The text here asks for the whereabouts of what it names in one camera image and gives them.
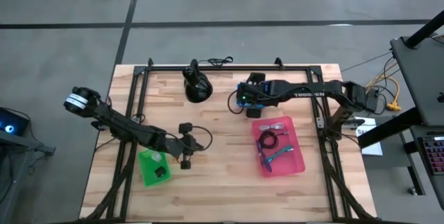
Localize computer with blue light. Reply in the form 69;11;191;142
0;107;31;137

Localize white paper sheet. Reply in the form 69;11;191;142
355;117;384;157

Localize teal braided cable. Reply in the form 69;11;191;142
265;145;295;162

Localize white braided cable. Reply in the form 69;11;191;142
258;122;285;132

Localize green plastic basket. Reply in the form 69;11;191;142
137;148;173;187

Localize yellow cables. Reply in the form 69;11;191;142
364;62;402;112

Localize red plastic bin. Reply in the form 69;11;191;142
251;115;307;178

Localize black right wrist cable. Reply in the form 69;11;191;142
227;89;244;115

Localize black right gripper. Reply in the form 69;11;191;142
237;72;275;119

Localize grey metal stand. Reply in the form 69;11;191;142
0;130;56;224

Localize backlit keyboard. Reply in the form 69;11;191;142
421;135;444;176

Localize black keyboard desk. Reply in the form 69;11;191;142
409;125;444;211

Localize black pole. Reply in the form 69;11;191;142
404;8;444;50

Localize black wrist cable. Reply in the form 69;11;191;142
189;125;213;152
227;89;244;115

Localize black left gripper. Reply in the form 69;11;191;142
163;122;205;170

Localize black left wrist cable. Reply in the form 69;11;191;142
189;125;213;152

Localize black power adapter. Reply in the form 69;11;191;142
366;88;382;112

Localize grey desk top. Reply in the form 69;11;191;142
390;35;444;128

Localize purple braided cable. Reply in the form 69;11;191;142
255;139;273;173

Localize black lamp cord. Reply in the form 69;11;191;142
198;56;234;69

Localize blue plastic basket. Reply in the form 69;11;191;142
236;82;271;110

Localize black aluminium frame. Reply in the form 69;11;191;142
79;57;382;224

